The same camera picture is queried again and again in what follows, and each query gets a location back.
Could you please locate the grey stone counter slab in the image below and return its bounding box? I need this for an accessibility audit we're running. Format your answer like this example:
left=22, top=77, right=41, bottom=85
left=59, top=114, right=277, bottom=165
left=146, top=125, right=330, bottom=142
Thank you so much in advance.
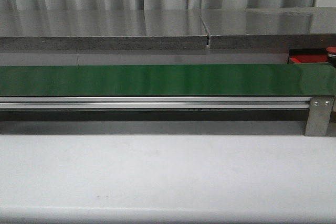
left=1, top=10, right=208, bottom=51

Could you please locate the aluminium conveyor frame rail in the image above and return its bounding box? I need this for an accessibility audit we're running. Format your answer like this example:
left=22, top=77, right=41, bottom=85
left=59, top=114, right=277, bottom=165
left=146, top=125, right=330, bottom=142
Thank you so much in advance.
left=1, top=97, right=311, bottom=110

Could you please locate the right grey stone slab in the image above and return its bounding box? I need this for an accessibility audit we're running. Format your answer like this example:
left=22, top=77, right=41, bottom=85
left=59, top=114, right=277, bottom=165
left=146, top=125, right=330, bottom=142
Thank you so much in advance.
left=201, top=7, right=335, bottom=49

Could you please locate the green conveyor belt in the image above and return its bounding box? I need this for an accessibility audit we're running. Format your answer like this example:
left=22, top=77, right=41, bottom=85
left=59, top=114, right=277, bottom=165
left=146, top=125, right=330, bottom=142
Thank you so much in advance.
left=1, top=63, right=335, bottom=97

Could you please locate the red plastic tray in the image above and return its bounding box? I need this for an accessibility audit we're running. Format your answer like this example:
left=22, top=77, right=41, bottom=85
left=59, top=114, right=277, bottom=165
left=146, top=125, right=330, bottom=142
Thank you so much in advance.
left=288, top=55, right=335, bottom=67

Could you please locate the steel conveyor support bracket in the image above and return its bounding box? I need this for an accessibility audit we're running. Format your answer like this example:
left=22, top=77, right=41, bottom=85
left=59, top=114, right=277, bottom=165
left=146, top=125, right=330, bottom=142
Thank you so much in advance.
left=304, top=97, right=335, bottom=136

